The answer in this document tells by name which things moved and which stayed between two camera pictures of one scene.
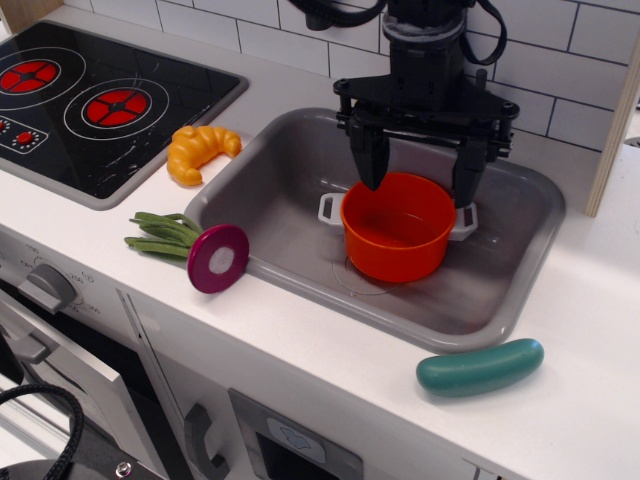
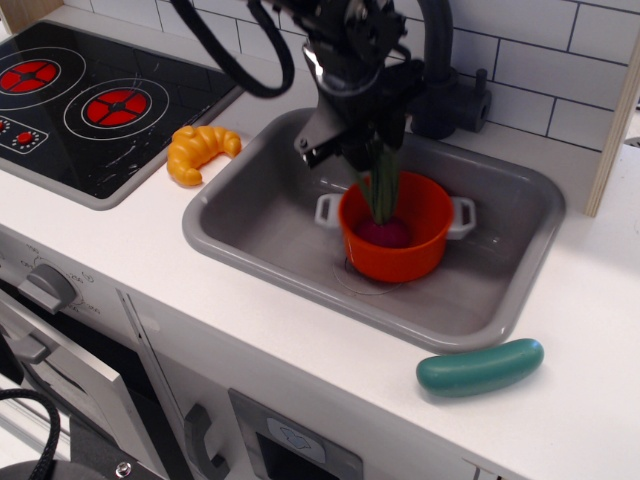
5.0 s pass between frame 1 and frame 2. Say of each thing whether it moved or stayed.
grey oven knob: stayed
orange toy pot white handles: stayed
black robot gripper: moved
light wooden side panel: stayed
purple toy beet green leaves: moved
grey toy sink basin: stayed
